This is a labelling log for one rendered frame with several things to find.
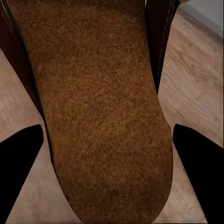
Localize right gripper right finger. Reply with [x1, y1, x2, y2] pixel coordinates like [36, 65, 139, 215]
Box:
[173, 124, 224, 224]

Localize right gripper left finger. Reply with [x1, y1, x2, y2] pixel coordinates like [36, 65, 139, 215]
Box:
[0, 124, 44, 224]

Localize sandal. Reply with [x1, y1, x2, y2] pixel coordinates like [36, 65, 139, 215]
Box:
[0, 0, 189, 224]

